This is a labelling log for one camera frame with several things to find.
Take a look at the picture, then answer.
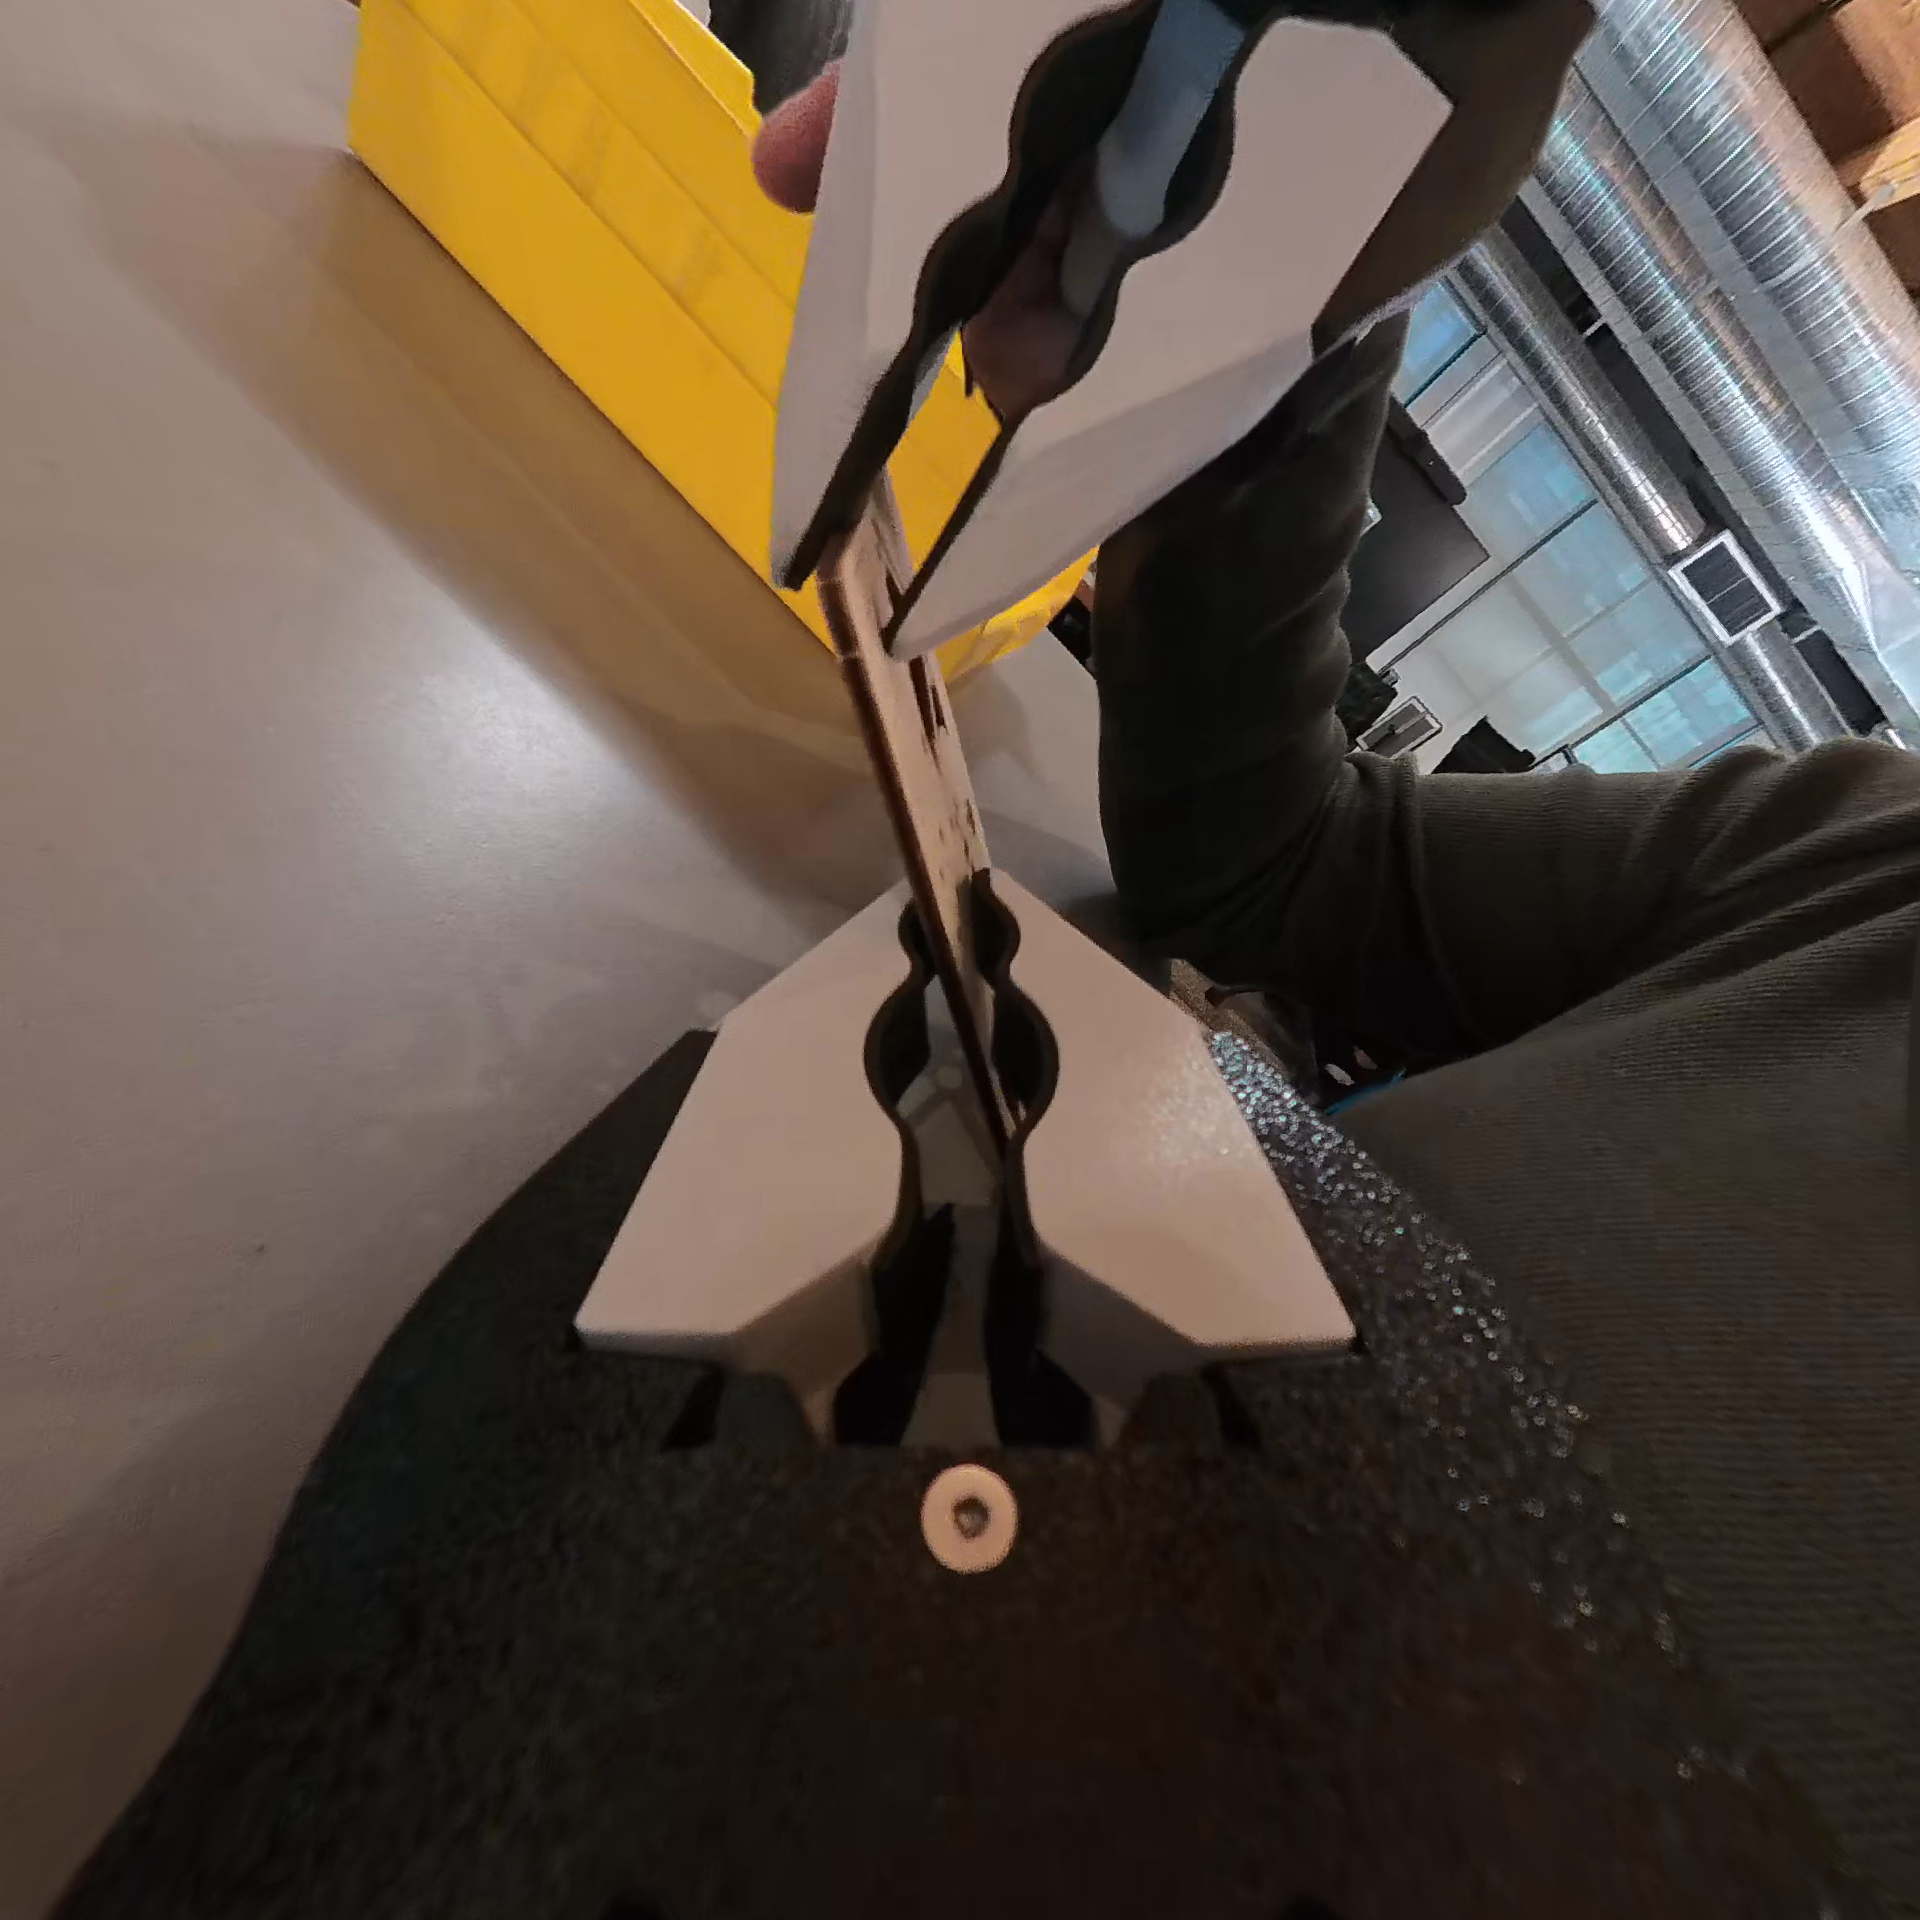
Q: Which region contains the glass window wall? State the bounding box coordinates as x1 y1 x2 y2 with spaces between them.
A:
1383 276 1780 774

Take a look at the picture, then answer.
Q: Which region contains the wooden model parts sheet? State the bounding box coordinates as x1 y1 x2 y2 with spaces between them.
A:
816 481 1044 1149

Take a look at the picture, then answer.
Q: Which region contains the narrow silver ventilation duct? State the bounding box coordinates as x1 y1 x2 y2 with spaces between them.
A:
1464 232 1854 749

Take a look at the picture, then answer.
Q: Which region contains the person's dark green clothing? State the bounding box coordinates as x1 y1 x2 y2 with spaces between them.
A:
1168 735 1920 1920

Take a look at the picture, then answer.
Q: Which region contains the person's right forearm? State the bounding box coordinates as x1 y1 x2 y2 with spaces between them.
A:
1090 307 1422 1039

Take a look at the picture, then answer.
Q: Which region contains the yellow plastic bin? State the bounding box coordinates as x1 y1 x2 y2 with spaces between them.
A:
351 0 1099 681

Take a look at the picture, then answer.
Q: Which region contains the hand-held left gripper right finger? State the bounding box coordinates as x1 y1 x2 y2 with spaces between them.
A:
960 867 1358 1445

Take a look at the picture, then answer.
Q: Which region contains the black computer monitor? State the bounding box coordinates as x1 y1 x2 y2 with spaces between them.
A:
1358 405 1497 641

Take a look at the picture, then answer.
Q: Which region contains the person's right hand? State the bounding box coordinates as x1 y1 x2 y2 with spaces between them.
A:
750 69 844 213

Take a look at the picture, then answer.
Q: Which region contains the white air vent grille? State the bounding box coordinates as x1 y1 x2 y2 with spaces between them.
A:
1672 539 1785 641

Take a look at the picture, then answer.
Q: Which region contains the cardboard box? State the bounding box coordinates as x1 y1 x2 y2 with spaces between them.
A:
1742 0 1920 145

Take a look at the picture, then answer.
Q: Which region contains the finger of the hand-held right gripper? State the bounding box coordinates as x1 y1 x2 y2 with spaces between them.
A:
890 16 1458 663
769 0 1163 590

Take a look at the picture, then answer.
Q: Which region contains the wide silver ventilation duct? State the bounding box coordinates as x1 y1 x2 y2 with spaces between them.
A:
1544 0 1920 663

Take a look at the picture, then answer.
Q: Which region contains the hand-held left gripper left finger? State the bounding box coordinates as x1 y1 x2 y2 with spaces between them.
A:
576 885 992 1442

